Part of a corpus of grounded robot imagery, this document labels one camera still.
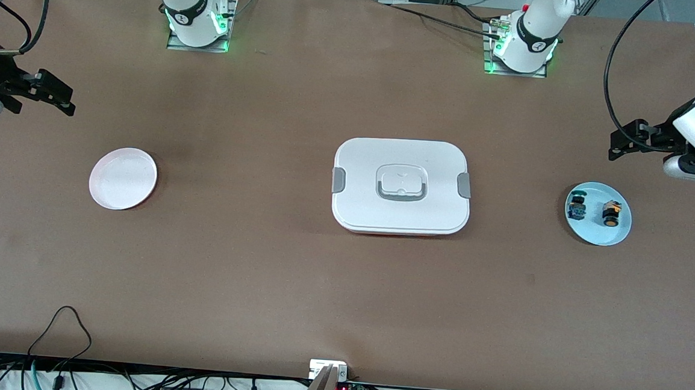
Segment light blue round plate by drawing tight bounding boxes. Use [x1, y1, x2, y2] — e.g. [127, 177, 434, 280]
[563, 180, 635, 248]

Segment green push button switch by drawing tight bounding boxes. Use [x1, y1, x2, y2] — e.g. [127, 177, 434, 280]
[566, 189, 590, 221]

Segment orange push button switch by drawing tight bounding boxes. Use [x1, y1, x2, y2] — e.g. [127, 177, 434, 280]
[600, 199, 623, 229]

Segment black base power cable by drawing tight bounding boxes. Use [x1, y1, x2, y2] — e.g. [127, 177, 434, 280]
[386, 0, 508, 41]

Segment pink round plate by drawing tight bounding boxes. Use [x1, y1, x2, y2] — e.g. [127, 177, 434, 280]
[87, 145, 160, 213]

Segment black looped cable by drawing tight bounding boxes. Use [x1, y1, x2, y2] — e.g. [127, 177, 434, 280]
[26, 303, 95, 373]

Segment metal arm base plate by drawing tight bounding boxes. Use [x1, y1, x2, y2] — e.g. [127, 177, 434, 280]
[482, 20, 550, 79]
[166, 0, 238, 54]

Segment white lunch box grey clips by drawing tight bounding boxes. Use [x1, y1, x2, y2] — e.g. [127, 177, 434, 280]
[328, 135, 475, 240]

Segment silver camera mount bracket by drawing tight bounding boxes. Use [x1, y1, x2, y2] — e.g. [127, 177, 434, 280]
[298, 358, 350, 390]

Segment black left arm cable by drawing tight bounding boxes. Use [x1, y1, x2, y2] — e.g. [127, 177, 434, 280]
[599, 0, 689, 154]

